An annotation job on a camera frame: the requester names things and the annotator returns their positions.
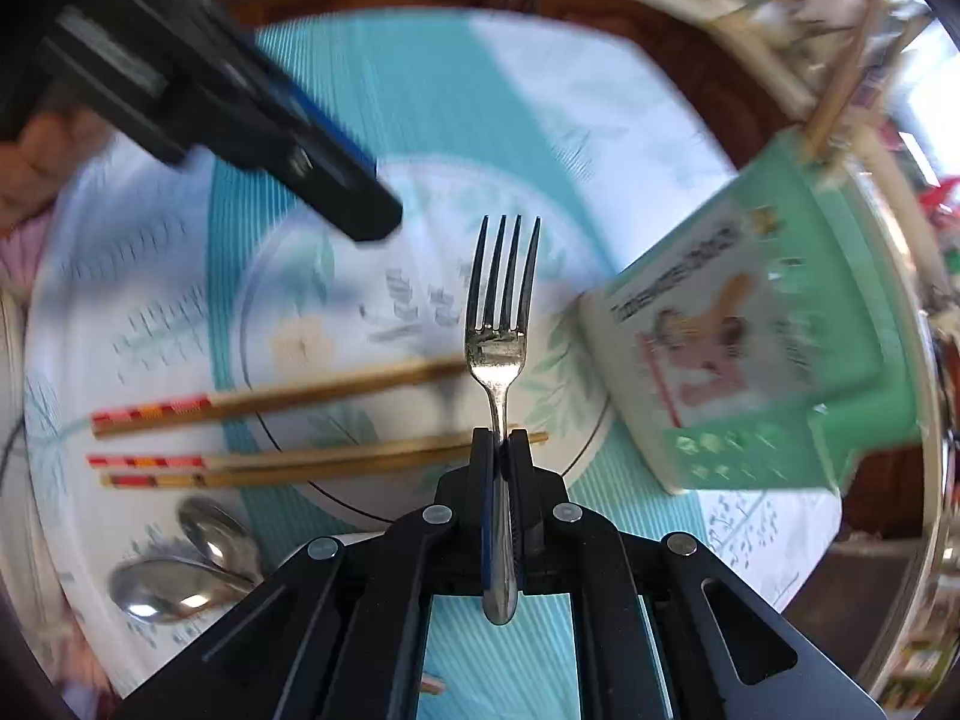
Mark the red-striped wooden chopstick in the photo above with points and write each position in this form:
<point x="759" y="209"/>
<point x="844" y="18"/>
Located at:
<point x="262" y="474"/>
<point x="431" y="685"/>
<point x="300" y="394"/>
<point x="300" y="451"/>

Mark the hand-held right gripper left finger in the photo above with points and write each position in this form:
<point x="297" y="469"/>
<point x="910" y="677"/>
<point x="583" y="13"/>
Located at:
<point x="465" y="510"/>

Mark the printed teal white tablecloth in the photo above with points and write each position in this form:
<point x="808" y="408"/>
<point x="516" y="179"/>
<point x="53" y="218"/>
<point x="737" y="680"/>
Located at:
<point x="450" y="90"/>

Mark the steel fork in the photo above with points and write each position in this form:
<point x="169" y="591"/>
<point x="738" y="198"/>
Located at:
<point x="495" y="360"/>

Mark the brown gold-tipped chopstick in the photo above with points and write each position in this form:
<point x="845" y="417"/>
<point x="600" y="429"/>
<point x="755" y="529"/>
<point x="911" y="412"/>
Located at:
<point x="844" y="82"/>

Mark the green plastic utensil holder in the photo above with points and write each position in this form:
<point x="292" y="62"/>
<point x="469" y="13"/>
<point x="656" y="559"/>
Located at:
<point x="750" y="330"/>

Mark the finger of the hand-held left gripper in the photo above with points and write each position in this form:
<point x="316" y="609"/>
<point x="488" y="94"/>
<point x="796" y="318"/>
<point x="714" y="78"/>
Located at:
<point x="330" y="165"/>

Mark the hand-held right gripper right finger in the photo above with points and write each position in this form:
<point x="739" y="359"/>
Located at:
<point x="536" y="510"/>

